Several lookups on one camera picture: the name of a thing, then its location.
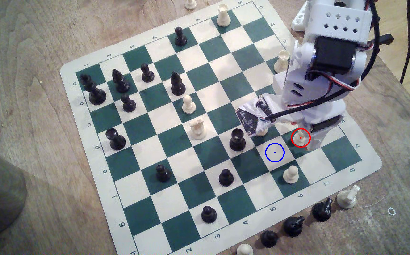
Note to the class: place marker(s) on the white printed robot arm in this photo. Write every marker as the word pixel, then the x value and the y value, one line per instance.
pixel 339 17

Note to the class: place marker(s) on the white printed base bracket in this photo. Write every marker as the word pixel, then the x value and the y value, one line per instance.
pixel 298 21

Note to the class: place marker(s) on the tape-wrapped camera board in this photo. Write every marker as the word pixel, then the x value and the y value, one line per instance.
pixel 252 115

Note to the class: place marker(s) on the black pawn chess piece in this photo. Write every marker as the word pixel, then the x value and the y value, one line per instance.
pixel 209 215
pixel 226 177
pixel 268 239
pixel 180 37
pixel 128 103
pixel 147 73
pixel 163 173

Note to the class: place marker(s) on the black rook chess piece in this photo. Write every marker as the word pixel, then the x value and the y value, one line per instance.
pixel 237 140

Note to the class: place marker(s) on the white knight chess piece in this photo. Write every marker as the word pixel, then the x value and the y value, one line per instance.
pixel 345 199

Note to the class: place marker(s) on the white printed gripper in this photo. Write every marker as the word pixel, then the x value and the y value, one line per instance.
pixel 323 126

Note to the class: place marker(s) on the green and white chess mat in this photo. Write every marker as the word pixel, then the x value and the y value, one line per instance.
pixel 176 141

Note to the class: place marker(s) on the black bishop chess piece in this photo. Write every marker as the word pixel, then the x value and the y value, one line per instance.
pixel 321 210
pixel 120 82
pixel 177 85

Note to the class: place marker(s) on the white rook chess piece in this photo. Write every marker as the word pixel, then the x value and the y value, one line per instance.
pixel 198 129
pixel 223 16

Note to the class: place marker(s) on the black king chess piece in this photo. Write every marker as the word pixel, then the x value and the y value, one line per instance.
pixel 95 92

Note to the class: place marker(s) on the black clamp knob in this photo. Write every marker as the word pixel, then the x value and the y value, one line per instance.
pixel 386 39

